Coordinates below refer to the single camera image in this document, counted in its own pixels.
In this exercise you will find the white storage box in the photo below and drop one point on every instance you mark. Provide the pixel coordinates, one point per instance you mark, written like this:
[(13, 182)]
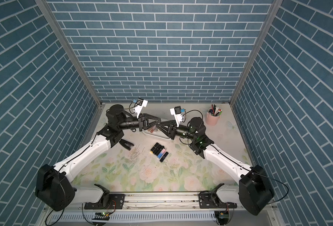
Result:
[(156, 134)]

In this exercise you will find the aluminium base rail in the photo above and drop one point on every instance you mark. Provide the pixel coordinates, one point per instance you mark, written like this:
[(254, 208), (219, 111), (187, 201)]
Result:
[(161, 209)]

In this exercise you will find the black silver-band lipstick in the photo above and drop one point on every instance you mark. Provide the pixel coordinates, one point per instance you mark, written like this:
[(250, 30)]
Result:
[(157, 149)]

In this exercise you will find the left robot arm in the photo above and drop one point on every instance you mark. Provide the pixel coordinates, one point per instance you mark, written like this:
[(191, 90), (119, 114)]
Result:
[(53, 184)]

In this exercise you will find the detached black gripper finger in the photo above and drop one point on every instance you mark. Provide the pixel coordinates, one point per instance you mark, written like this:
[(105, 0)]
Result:
[(126, 144)]

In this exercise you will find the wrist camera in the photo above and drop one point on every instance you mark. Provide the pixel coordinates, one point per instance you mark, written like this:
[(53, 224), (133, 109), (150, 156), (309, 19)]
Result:
[(178, 114), (139, 105)]

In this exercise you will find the pink blue gradient lipstick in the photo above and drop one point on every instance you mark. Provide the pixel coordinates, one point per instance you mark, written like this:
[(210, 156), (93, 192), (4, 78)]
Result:
[(163, 151)]

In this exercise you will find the right green circuit board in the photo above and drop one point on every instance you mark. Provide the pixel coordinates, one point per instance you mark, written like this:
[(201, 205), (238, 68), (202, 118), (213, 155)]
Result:
[(222, 218)]

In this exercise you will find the pink metal pen bucket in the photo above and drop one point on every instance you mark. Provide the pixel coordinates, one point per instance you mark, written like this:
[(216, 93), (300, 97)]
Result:
[(212, 120)]

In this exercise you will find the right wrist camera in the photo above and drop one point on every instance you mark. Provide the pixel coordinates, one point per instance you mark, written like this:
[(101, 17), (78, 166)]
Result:
[(178, 114)]

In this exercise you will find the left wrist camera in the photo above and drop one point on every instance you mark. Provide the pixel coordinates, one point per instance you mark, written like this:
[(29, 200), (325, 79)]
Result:
[(139, 105)]

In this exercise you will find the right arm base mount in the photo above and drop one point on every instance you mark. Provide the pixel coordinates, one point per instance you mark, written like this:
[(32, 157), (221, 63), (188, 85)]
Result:
[(207, 201)]

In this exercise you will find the black round lipstick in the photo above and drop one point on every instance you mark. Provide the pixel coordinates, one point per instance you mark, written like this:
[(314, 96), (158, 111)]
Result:
[(164, 156)]

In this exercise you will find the green circuit board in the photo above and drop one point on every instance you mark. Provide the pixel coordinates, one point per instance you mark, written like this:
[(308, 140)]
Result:
[(222, 218), (103, 216)]

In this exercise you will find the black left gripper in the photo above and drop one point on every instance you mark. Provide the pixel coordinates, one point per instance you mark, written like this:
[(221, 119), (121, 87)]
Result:
[(142, 121)]

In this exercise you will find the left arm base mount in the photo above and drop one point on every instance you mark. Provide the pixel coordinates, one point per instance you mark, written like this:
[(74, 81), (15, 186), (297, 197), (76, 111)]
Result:
[(110, 201)]

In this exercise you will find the left green circuit board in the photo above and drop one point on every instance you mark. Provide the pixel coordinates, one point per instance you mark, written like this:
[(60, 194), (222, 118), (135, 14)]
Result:
[(103, 216)]

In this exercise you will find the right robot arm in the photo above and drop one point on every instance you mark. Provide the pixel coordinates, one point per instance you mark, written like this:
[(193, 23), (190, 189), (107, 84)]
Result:
[(255, 189)]

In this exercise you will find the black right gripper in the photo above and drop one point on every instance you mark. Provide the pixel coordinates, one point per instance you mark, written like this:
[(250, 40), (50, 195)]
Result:
[(173, 126)]

